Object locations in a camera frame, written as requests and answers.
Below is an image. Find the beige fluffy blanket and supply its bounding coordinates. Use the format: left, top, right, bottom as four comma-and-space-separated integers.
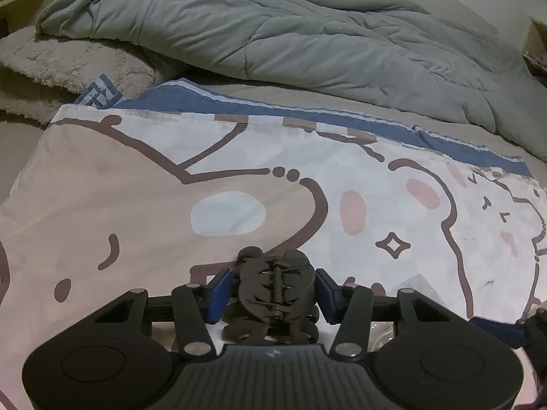
0, 26, 157, 122

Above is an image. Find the yellow wooden shelf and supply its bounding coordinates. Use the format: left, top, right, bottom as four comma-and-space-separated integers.
0, 0, 82, 37

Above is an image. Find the grey quilt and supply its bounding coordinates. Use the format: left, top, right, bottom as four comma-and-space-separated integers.
36, 0, 547, 161

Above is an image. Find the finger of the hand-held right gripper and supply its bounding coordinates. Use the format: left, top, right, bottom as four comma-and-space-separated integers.
468, 301, 547, 351

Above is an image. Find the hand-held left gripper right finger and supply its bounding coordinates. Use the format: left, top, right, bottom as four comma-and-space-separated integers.
315, 269, 454, 357

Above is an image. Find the dark brown hair claw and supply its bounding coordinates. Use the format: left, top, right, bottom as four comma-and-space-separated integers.
222, 246, 321, 346

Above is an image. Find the wooden shelf with clothes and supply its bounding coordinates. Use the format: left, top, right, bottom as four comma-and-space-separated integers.
523, 17, 547, 78

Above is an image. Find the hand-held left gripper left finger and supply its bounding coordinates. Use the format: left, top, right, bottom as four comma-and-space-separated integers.
94, 270, 234, 357

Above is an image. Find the cartoon printed cloth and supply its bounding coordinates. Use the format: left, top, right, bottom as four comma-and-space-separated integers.
0, 74, 547, 410

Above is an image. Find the clear bag of rubber bands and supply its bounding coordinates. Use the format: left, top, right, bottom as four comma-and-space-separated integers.
370, 275, 441, 351

